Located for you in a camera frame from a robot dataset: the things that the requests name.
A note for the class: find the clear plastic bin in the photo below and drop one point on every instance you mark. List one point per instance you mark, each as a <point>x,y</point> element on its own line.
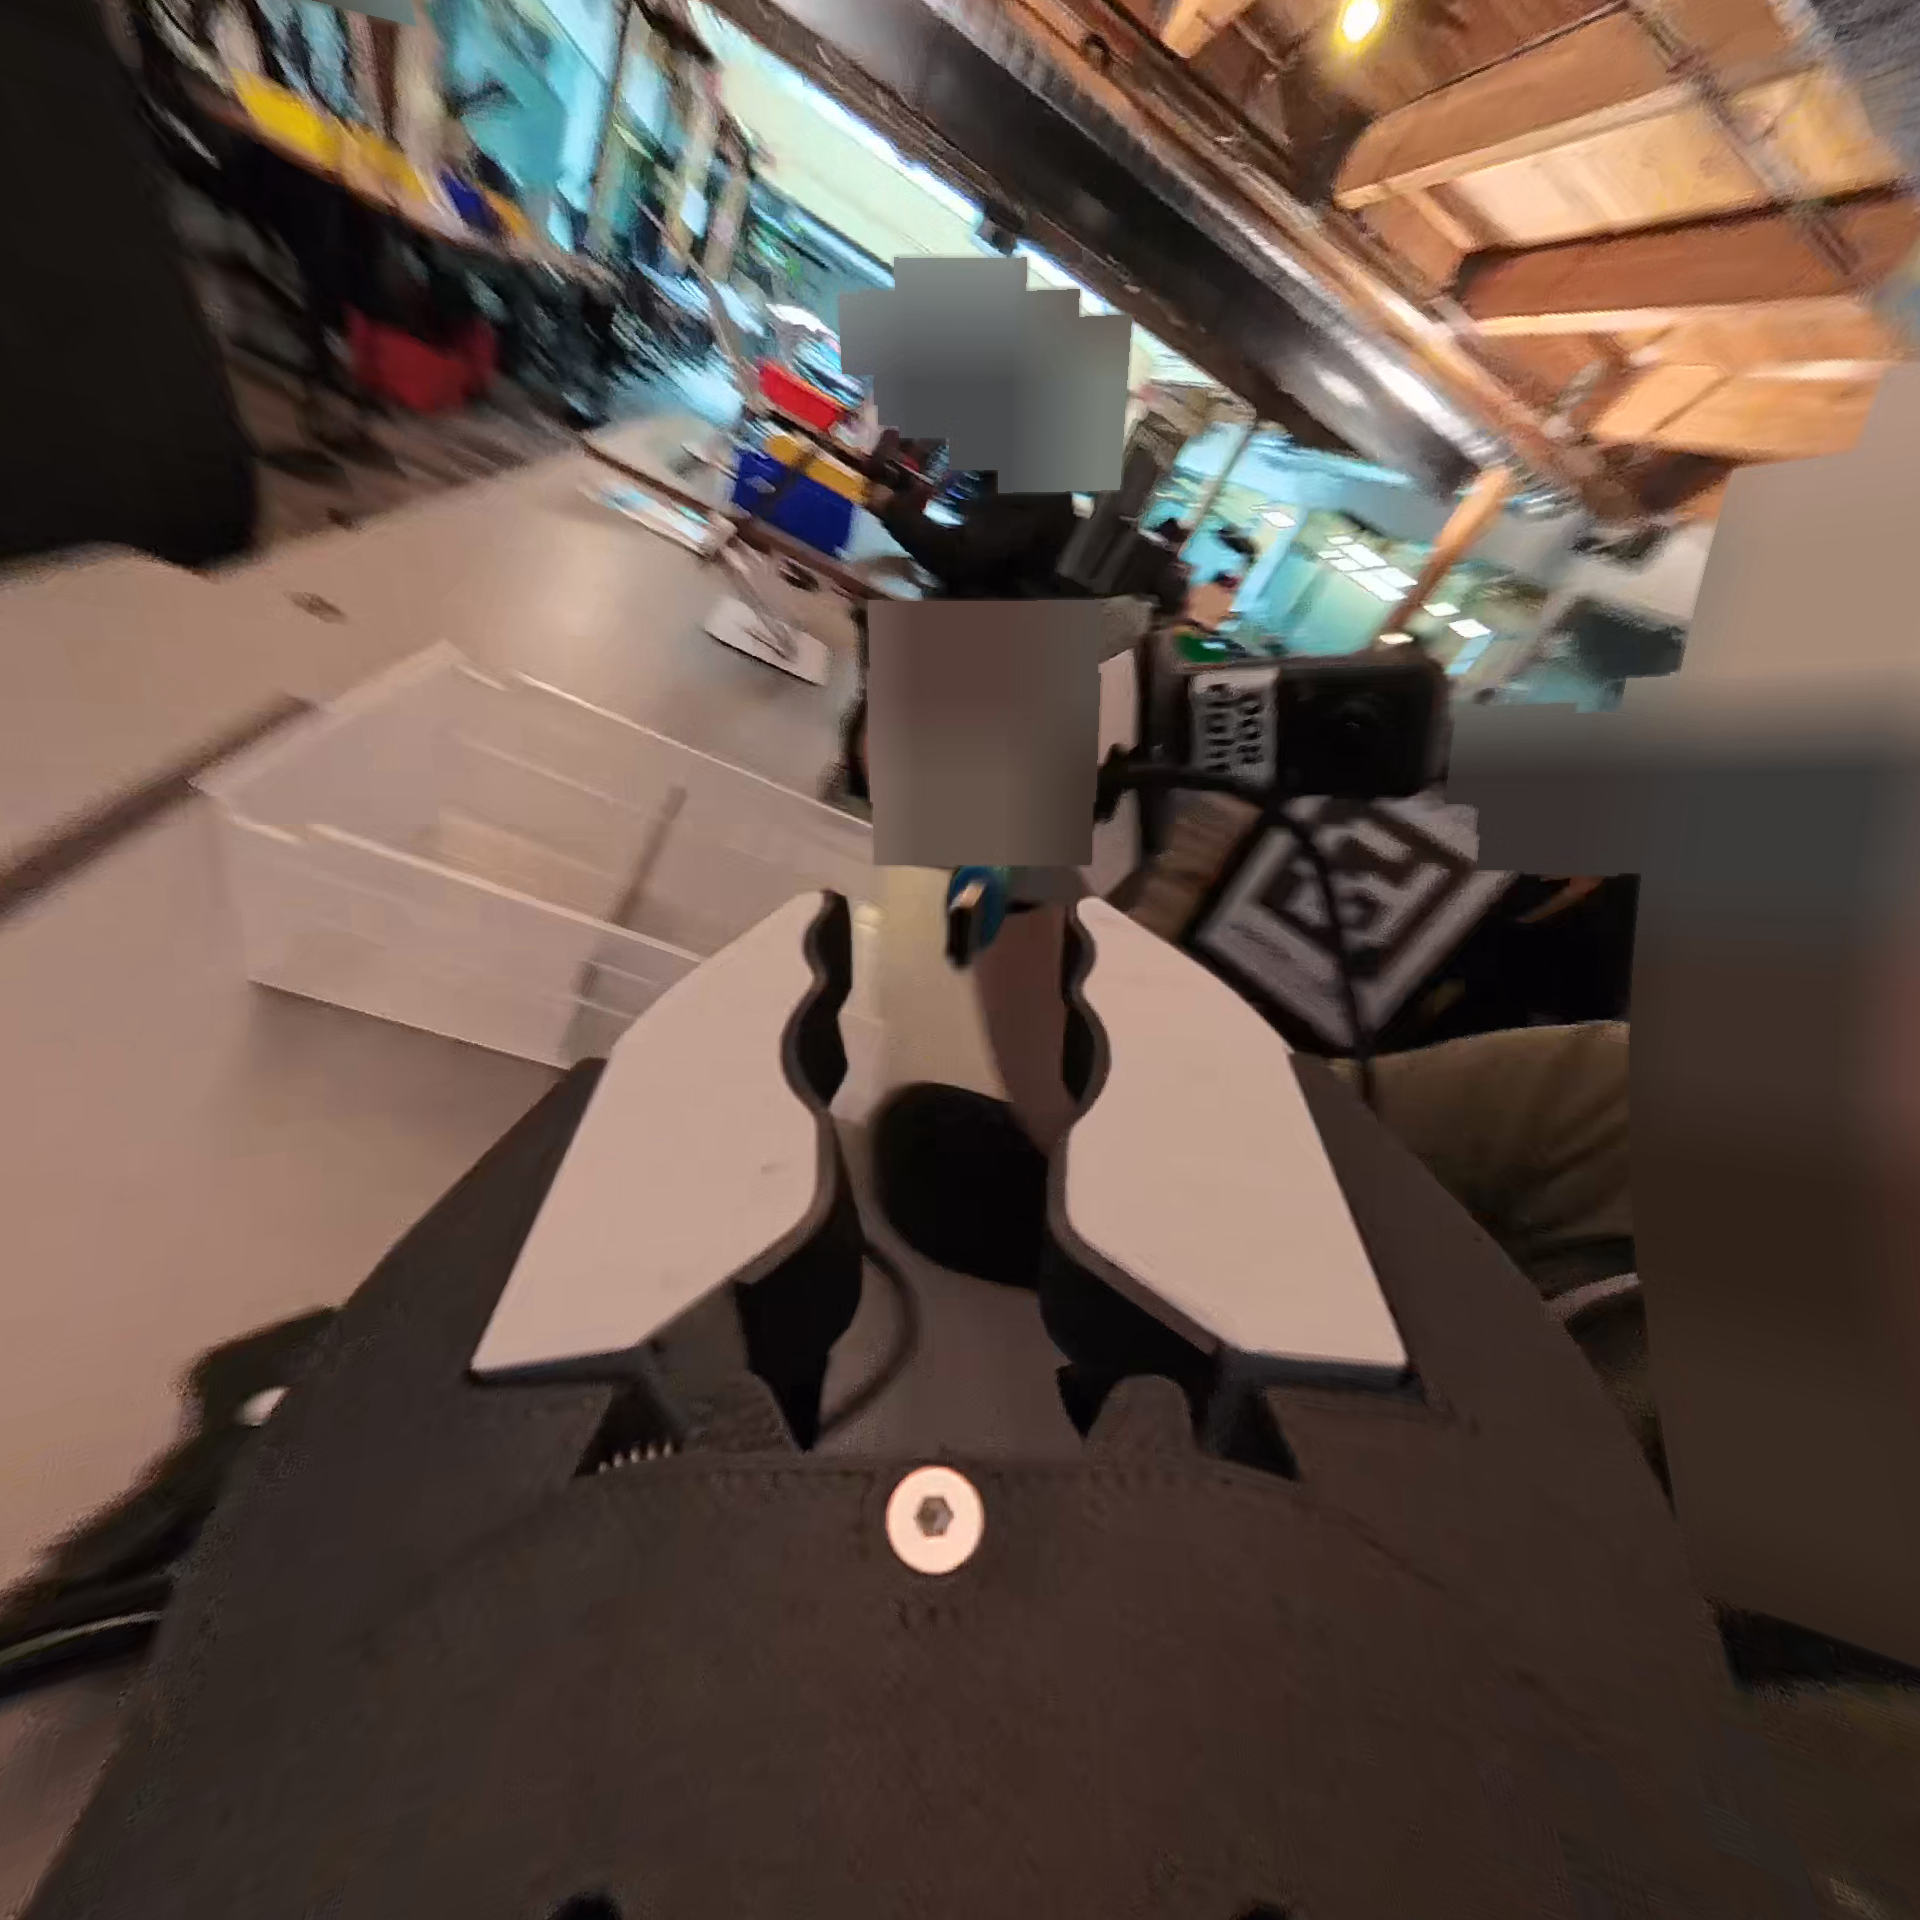
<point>421,839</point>

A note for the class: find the person's olive shirt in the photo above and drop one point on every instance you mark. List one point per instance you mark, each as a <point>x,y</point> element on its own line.
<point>1499,1155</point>

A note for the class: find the black device with silver button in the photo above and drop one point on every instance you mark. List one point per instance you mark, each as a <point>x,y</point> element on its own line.
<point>148,1501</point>

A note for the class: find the person's right forearm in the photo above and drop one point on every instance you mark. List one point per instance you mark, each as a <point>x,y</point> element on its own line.
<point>1026,1020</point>

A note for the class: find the red storage bin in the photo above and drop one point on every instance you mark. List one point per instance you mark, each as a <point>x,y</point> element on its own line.
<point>421,359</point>

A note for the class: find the black office chair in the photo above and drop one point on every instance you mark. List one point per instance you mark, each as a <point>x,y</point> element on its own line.
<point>106,300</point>

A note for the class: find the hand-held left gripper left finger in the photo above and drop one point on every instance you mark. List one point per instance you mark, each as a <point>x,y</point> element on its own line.
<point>660,1186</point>

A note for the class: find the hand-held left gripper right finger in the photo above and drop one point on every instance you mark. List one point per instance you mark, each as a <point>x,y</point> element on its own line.
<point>1231,1201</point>

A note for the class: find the black framed marker sign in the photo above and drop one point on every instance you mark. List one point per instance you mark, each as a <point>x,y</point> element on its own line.
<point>1349,932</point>

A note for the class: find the blue plastic bin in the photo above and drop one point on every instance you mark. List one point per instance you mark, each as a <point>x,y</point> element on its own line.
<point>795,503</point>

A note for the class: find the black bin divider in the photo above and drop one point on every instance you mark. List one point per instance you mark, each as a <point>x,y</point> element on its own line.
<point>639,885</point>

